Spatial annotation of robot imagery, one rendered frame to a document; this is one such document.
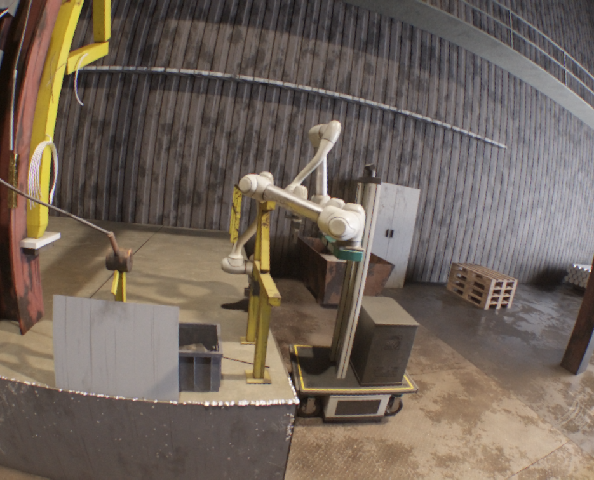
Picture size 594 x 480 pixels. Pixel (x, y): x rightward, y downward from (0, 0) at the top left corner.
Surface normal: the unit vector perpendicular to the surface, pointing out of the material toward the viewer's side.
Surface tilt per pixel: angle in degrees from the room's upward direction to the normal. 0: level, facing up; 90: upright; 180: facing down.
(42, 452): 90
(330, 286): 105
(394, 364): 90
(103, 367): 72
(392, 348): 90
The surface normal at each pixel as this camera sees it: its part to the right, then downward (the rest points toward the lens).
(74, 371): 0.29, -0.11
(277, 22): 0.22, 0.20
